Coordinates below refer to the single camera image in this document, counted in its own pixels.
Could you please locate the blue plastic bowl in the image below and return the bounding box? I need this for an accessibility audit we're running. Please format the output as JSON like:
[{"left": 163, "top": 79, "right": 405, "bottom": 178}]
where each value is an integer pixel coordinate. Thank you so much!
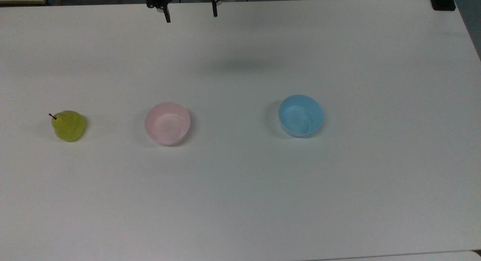
[{"left": 278, "top": 95, "right": 324, "bottom": 138}]

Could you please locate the black table clamp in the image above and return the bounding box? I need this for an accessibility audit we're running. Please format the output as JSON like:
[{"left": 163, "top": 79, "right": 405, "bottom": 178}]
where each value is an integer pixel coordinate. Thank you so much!
[{"left": 428, "top": 0, "right": 458, "bottom": 11}]

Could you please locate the pink plastic bowl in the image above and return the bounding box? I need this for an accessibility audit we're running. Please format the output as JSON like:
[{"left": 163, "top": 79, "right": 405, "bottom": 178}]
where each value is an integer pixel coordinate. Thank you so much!
[{"left": 144, "top": 102, "right": 191, "bottom": 146}]

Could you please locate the green pear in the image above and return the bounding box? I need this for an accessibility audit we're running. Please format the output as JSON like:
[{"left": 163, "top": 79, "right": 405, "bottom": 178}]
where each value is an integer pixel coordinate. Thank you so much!
[{"left": 48, "top": 110, "right": 86, "bottom": 142}]

